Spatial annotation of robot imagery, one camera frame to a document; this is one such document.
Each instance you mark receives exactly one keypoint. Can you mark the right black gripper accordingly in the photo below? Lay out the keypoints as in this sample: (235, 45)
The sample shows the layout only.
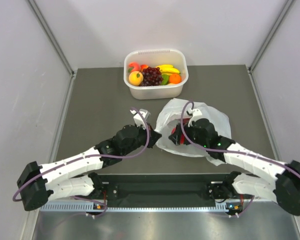
(176, 137)

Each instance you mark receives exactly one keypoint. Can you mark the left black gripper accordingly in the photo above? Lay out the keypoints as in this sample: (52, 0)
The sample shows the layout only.
(155, 136)

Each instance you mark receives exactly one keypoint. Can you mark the red apple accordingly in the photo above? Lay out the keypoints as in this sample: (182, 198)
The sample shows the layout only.
(178, 133)
(143, 67)

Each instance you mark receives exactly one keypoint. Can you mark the white plastic fruit bag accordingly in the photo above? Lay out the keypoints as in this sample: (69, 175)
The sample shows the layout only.
(169, 117)

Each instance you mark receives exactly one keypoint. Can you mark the dark red grape bunch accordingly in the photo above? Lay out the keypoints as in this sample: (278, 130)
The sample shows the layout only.
(151, 81)

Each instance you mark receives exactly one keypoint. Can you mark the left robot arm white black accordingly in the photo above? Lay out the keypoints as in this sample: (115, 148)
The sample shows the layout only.
(75, 176)

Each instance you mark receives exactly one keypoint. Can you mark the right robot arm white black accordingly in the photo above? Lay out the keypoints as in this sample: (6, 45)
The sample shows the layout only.
(269, 179)

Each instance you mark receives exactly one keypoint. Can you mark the green leaf fruit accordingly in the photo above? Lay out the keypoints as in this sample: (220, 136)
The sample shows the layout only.
(165, 79)

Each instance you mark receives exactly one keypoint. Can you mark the orange fruit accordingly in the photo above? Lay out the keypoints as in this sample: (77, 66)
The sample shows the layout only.
(175, 79)

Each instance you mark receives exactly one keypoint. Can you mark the yellow banana bunch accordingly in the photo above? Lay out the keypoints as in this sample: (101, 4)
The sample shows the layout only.
(167, 69)

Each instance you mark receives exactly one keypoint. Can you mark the white plastic tub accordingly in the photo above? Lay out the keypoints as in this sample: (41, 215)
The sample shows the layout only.
(154, 58)

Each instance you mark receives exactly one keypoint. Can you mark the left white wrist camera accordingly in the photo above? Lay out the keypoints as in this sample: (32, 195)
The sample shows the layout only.
(140, 117)

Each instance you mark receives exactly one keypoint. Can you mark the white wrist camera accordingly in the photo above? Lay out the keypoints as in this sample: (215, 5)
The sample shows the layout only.
(140, 117)
(195, 115)

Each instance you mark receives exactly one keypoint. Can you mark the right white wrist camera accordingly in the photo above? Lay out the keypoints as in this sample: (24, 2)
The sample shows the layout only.
(195, 115)

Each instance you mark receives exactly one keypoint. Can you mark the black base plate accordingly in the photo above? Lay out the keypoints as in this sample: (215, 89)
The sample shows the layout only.
(163, 190)

